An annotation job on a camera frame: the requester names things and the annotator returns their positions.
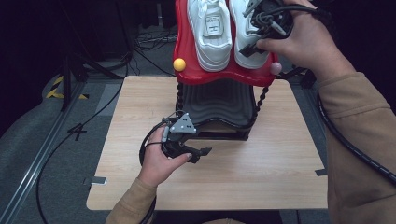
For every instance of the person's right hand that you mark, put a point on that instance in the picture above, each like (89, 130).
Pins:
(311, 40)

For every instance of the red and black shoe rack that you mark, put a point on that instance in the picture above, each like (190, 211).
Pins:
(218, 99)

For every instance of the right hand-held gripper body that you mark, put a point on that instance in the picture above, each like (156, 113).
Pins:
(274, 18)

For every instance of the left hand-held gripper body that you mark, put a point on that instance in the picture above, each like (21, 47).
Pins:
(183, 126)

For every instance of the black floor tape mark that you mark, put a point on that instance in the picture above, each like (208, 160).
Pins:
(77, 130)

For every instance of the yellow and black floor tape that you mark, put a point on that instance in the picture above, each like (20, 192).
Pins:
(53, 92)

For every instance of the grey tape piece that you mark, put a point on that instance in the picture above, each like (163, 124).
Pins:
(99, 180)

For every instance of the black metal stand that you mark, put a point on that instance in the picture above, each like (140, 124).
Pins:
(306, 79)
(66, 87)

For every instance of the white sneaker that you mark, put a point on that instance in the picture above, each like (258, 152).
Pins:
(246, 60)
(213, 46)

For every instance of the aluminium floor rail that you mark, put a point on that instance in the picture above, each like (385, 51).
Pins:
(30, 174)

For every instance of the person's left hand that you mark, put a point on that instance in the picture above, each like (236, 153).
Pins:
(155, 158)

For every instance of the black tape piece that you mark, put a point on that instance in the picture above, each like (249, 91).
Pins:
(320, 172)

